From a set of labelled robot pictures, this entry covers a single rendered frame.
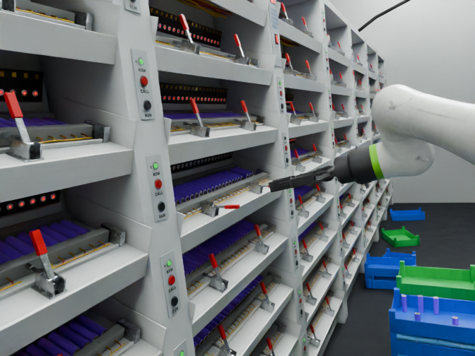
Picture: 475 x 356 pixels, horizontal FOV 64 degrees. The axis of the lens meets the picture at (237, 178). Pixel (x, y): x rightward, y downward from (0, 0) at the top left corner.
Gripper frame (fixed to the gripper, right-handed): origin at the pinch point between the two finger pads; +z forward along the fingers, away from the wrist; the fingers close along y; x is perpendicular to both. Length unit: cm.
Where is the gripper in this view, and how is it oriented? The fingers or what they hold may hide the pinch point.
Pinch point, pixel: (282, 184)
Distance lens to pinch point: 110.9
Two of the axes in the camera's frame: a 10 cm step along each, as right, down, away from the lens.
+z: -8.5, 2.2, 4.8
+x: -2.7, -9.6, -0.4
